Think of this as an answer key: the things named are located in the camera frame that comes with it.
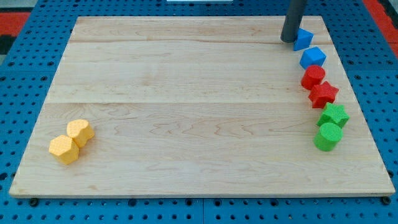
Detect red star block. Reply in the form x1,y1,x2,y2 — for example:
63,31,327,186
308,81,339,108

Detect green cylinder block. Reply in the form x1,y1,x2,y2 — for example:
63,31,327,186
313,123,343,152

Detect blue triangular block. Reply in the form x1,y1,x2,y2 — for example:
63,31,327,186
293,28,313,51

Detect green star block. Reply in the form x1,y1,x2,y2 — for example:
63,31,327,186
317,103,350,128

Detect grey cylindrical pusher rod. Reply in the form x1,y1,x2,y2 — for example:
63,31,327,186
280,0,307,43

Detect blue cube block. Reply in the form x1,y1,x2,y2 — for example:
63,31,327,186
300,47,326,69

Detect wooden board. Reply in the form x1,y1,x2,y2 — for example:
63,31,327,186
9,16,396,198

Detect yellow hexagon block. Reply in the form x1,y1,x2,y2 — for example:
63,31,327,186
49,135,80,165

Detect yellow heart block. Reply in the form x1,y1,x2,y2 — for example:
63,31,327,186
67,119,95,148

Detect red cylinder block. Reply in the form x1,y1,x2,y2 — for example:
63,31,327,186
301,65,326,90

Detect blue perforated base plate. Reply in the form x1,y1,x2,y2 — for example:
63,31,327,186
1,0,397,223

